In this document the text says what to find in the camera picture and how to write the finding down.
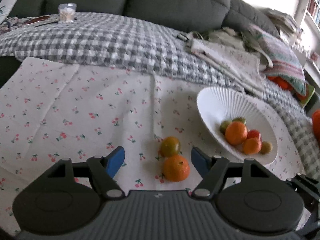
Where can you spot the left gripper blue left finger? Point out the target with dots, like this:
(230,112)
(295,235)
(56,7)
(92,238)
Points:
(114,161)

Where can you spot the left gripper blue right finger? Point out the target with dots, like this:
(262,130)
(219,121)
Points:
(201,161)

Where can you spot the green fruit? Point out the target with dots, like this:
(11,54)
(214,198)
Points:
(224,125)
(240,119)

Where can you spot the large orange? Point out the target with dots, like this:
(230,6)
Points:
(236,133)

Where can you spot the medium orange mandarin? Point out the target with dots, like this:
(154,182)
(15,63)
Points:
(251,146)

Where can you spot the brown kiwi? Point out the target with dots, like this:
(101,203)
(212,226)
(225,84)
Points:
(266,147)

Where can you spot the green fruit front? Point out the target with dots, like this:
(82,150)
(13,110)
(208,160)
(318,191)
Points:
(240,119)

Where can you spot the red tomato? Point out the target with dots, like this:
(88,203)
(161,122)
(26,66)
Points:
(254,134)

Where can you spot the small far orange mandarin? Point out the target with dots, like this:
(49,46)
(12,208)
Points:
(176,168)

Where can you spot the green-orange tomato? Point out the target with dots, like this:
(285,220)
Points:
(169,147)

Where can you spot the white ribbed bowl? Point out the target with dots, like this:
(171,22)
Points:
(216,104)

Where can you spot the cherry print white cloth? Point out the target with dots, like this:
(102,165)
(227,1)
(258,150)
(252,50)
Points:
(51,111)

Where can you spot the orange plush ball front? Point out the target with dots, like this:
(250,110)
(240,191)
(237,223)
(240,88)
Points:
(316,124)

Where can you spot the folded floral cloth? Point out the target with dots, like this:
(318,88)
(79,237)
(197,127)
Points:
(239,65)

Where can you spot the orange plush under pillow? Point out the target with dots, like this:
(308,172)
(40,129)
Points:
(286,86)

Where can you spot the grey checkered blanket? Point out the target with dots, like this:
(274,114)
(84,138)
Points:
(107,40)

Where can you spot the striped colourful pillow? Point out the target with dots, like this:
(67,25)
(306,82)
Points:
(285,63)

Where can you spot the beige crumpled cloth bag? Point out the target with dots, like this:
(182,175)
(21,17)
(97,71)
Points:
(239,40)

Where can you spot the dark grey sofa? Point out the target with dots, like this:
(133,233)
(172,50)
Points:
(183,15)

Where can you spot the small glass jar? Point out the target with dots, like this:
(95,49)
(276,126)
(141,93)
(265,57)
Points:
(67,12)

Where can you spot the stack of papers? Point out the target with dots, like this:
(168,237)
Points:
(289,30)

